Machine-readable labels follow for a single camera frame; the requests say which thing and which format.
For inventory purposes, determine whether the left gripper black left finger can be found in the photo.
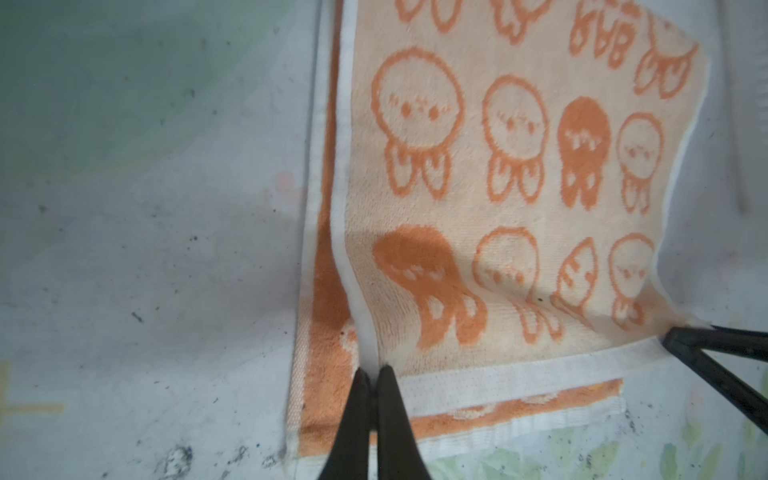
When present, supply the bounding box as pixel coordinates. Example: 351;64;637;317
319;368;378;480

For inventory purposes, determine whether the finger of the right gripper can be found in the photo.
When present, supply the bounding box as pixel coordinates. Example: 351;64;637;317
661;326;767;434

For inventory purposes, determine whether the orange patterned towel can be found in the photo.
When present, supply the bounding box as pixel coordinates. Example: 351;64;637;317
285;1;711;479

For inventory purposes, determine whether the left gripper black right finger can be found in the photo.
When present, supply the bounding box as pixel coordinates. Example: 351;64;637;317
376;365;431;480

